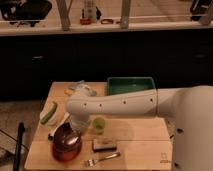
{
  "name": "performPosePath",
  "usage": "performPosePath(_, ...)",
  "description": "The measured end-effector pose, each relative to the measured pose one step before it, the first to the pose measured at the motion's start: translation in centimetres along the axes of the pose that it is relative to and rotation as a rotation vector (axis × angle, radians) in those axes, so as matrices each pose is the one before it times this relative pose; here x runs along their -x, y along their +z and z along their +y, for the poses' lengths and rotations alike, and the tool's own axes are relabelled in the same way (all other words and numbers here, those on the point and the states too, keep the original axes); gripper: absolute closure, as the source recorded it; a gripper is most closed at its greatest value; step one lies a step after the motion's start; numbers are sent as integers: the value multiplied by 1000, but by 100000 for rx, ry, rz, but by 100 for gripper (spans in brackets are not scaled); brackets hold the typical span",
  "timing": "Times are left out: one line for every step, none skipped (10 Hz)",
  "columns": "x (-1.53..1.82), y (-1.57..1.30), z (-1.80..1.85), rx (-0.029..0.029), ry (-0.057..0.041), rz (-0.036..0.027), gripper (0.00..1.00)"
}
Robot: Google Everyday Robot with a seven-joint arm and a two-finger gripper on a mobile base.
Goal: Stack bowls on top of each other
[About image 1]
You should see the dark maroon bowl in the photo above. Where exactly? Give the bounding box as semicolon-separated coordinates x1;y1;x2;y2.
53;123;81;152

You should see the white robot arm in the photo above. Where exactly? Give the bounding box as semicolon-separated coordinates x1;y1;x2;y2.
66;85;213;171

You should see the green plastic tray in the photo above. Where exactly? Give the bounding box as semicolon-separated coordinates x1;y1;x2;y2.
106;77;156;95

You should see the blue sponge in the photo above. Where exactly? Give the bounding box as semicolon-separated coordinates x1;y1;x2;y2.
87;90;97;97

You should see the blue grey cloth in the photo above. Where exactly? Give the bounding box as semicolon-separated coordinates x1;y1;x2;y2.
68;80;90;92

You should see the yellow corn toy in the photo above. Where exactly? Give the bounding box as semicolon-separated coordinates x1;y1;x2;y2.
64;90;74;96

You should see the wooden block with black base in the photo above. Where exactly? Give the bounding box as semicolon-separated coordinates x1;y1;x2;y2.
92;139;117;152

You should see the red round object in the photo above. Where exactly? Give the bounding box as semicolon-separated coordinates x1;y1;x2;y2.
80;18;92;25

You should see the green cucumber toy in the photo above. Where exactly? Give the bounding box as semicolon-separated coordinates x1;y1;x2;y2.
40;101;58;124

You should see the white bottle on shelf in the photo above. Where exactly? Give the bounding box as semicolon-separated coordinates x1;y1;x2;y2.
84;0;97;22

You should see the silver fork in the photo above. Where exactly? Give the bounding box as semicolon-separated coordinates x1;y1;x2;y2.
84;152;121;167

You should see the orange bowl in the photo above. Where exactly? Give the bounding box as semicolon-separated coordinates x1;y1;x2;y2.
52;142;82;162

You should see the black pole stand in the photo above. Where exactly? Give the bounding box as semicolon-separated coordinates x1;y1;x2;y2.
13;122;25;171

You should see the black office chair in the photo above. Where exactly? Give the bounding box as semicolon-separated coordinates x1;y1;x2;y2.
0;0;52;27

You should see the brown ring object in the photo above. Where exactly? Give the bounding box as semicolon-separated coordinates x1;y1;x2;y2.
101;19;114;24

